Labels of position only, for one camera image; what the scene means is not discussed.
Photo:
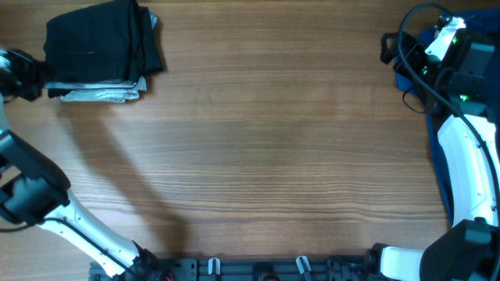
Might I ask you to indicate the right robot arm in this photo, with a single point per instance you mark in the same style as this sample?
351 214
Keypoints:
468 251

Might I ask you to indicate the folded light blue jeans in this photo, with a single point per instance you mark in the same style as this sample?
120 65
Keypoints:
106 91

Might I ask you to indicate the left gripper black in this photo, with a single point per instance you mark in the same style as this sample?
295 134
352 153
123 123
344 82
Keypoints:
37 72

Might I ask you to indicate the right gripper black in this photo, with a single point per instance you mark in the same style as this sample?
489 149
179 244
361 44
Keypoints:
388 53

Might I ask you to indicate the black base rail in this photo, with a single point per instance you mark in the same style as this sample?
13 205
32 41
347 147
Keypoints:
335 268

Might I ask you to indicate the black shorts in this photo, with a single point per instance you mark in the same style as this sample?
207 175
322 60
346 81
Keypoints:
106 42

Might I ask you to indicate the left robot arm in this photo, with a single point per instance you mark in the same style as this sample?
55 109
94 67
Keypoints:
40 195

